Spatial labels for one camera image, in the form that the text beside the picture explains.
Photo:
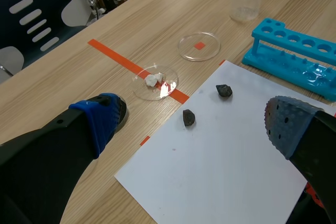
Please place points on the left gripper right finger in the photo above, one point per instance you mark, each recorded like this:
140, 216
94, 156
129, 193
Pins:
309, 140

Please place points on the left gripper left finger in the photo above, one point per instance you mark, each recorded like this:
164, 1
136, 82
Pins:
47, 161

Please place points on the turquoise rack with round holes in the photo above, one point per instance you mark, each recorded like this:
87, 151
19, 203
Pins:
291, 51

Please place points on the white sheet of paper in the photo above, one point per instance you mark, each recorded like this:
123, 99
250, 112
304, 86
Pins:
215, 161

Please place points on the small dark stone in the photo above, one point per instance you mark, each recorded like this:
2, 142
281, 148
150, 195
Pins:
189, 118
224, 91

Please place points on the white lump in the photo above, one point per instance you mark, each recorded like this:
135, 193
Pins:
159, 77
150, 80

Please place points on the clear glass dish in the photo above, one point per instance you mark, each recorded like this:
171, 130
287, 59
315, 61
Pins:
168, 87
189, 52

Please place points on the dark blue chair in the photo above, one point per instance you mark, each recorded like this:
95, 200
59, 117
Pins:
31, 3

